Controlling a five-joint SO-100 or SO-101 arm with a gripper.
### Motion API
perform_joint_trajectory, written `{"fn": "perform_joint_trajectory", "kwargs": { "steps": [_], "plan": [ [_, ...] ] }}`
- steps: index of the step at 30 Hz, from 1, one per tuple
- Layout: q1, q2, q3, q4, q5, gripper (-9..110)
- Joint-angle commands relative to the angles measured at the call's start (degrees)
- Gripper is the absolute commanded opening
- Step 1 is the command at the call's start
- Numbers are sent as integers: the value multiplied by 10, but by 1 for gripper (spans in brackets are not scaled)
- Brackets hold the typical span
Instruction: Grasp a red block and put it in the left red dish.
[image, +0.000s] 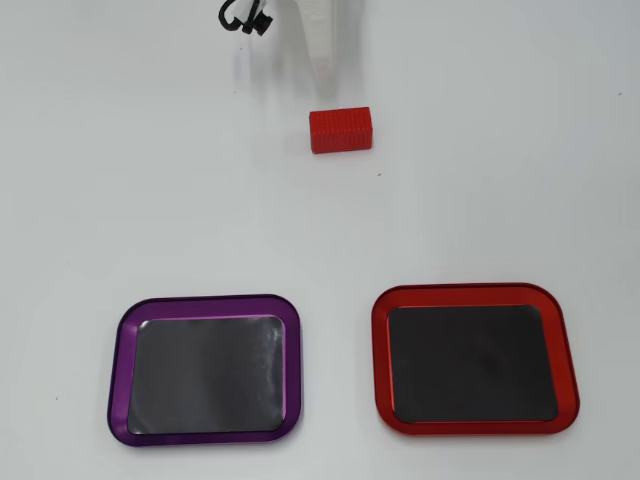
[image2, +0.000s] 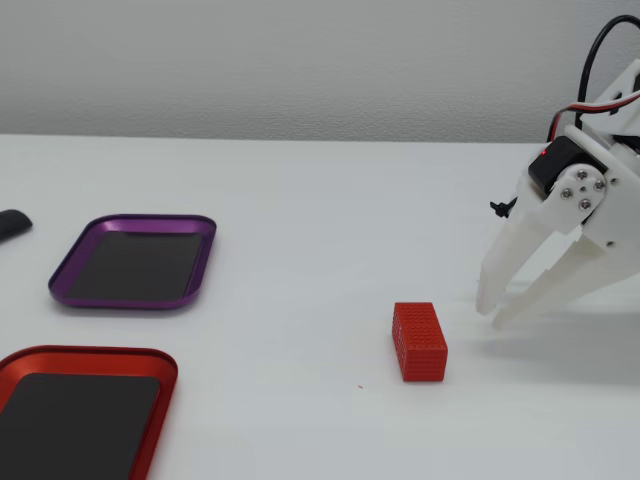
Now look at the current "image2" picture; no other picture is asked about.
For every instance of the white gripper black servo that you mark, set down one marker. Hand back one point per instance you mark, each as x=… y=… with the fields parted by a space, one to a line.
x=582 y=191

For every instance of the red perforated block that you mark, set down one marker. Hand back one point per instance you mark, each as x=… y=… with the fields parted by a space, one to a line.
x=420 y=345

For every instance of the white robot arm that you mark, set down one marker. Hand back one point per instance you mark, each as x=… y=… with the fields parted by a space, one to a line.
x=627 y=75

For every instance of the purple metal tray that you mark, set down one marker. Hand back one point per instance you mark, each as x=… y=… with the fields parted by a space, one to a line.
x=135 y=265

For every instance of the red metal tray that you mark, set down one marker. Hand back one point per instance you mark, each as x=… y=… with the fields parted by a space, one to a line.
x=75 y=425

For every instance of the black rounded object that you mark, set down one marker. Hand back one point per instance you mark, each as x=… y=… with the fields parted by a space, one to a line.
x=12 y=224

